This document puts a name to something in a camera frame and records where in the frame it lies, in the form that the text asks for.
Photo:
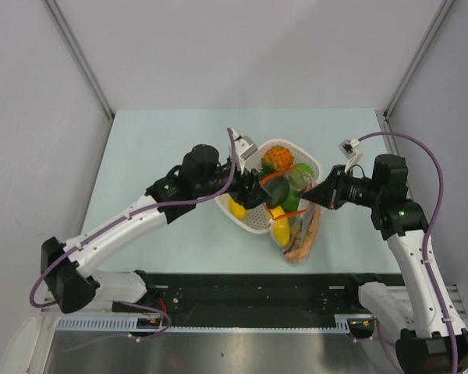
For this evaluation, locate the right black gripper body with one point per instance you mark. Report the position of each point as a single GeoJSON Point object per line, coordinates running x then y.
{"type": "Point", "coordinates": [344, 188]}

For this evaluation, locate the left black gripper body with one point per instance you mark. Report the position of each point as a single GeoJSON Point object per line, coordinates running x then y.
{"type": "Point", "coordinates": [239, 192]}

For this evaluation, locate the dark green avocado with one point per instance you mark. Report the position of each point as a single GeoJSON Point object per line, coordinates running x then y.
{"type": "Point", "coordinates": [278, 188]}

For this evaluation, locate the yellow mango front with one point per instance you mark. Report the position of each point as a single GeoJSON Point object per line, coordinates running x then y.
{"type": "Point", "coordinates": [279, 226]}

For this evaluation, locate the yellow mango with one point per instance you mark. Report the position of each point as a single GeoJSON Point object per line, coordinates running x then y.
{"type": "Point", "coordinates": [279, 226]}
{"type": "Point", "coordinates": [237, 210]}

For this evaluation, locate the clear zip bag red zipper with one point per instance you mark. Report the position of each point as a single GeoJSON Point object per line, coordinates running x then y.
{"type": "Point", "coordinates": [298, 219]}

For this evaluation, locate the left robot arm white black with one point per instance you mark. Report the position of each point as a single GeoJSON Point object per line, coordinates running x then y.
{"type": "Point", "coordinates": [70, 268]}

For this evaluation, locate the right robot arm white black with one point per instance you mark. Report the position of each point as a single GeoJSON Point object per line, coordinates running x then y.
{"type": "Point", "coordinates": [430, 336]}

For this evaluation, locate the yellow mango rear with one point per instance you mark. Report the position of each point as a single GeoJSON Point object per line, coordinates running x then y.
{"type": "Point", "coordinates": [237, 210]}

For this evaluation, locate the white plastic basket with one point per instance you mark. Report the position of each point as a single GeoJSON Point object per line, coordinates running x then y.
{"type": "Point", "coordinates": [256, 220]}

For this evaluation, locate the orange spiky fruit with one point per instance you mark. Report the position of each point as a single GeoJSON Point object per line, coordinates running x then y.
{"type": "Point", "coordinates": [277, 158]}

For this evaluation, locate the bright green apple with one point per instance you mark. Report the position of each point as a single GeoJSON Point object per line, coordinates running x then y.
{"type": "Point", "coordinates": [304, 171]}

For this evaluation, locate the brown kiwi fruit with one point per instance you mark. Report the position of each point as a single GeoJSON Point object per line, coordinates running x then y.
{"type": "Point", "coordinates": [297, 179]}

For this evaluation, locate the light blue table mat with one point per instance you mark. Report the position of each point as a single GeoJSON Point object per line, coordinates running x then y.
{"type": "Point", "coordinates": [144, 145]}

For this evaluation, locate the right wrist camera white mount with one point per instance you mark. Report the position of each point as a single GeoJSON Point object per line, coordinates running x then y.
{"type": "Point", "coordinates": [351, 150]}

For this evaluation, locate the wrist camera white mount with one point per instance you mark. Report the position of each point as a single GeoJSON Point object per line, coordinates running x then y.
{"type": "Point", "coordinates": [242, 148]}
{"type": "Point", "coordinates": [351, 150]}

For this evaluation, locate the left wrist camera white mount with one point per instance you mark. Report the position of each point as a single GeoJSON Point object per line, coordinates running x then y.
{"type": "Point", "coordinates": [242, 148]}

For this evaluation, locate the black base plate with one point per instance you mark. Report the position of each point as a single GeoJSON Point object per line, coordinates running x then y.
{"type": "Point", "coordinates": [262, 295]}

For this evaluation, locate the white slotted cable duct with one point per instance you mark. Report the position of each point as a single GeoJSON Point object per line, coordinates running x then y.
{"type": "Point", "coordinates": [148, 324]}

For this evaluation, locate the right aluminium corner post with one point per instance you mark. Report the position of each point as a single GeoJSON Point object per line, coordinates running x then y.
{"type": "Point", "coordinates": [427, 41]}

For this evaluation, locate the aluminium corner post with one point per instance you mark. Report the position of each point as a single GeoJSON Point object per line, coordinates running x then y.
{"type": "Point", "coordinates": [427, 41]}
{"type": "Point", "coordinates": [73, 46]}

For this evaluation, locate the left aluminium corner post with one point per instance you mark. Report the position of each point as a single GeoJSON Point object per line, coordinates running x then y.
{"type": "Point", "coordinates": [73, 46]}

